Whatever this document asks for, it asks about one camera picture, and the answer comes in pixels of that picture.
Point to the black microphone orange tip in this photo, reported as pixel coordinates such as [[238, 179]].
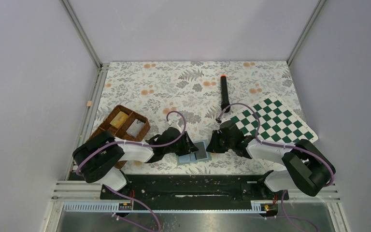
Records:
[[224, 94]]

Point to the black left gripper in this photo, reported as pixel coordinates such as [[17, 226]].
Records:
[[188, 146]]

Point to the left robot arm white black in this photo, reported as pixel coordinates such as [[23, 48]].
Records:
[[96, 159]]

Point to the white card in basket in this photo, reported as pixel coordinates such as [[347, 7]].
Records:
[[134, 129]]

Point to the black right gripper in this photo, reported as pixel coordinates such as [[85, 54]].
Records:
[[213, 146]]

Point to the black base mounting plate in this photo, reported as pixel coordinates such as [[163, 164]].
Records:
[[218, 190]]

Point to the aluminium cable duct rail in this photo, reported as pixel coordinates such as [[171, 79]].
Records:
[[126, 207]]

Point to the brown wicker basket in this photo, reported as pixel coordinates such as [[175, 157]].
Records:
[[121, 130]]

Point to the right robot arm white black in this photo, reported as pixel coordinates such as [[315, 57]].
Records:
[[306, 168]]

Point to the green white chessboard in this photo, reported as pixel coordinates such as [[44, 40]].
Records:
[[279, 123]]

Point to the yellow block in basket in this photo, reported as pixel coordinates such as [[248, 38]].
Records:
[[119, 119]]

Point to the floral patterned table mat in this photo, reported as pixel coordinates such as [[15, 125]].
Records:
[[162, 90]]

